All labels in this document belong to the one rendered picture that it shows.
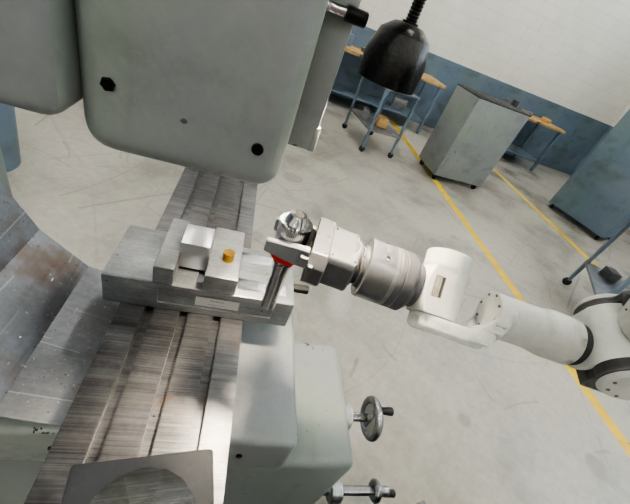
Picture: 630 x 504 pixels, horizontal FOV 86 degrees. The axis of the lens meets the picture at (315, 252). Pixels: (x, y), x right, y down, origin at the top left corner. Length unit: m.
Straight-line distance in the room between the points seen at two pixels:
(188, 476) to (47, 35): 0.38
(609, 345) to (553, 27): 8.02
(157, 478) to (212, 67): 0.35
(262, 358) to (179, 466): 0.42
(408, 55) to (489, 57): 7.58
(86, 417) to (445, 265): 0.55
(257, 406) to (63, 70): 0.59
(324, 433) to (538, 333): 0.52
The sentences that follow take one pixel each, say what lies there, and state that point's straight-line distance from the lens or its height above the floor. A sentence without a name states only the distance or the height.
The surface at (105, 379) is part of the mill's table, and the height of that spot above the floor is 0.94.
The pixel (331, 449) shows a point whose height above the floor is 0.74.
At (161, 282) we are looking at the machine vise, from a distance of 0.67.
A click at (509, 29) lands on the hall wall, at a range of 8.04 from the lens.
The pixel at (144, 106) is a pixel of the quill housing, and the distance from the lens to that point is 0.36.
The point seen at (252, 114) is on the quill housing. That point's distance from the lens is 0.34.
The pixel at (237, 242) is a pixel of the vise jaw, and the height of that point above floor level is 1.05.
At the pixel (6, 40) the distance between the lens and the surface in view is 0.36.
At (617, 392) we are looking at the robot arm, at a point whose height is 1.22.
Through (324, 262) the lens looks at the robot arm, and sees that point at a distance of 0.43.
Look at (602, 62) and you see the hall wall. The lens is 9.32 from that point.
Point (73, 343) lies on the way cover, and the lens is 0.77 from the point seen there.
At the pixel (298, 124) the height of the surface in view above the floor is 1.37.
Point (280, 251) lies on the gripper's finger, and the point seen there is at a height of 1.21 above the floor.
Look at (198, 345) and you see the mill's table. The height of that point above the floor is 0.94.
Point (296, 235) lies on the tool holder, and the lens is 0.45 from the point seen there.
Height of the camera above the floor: 1.50
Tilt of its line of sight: 36 degrees down
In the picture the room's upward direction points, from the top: 23 degrees clockwise
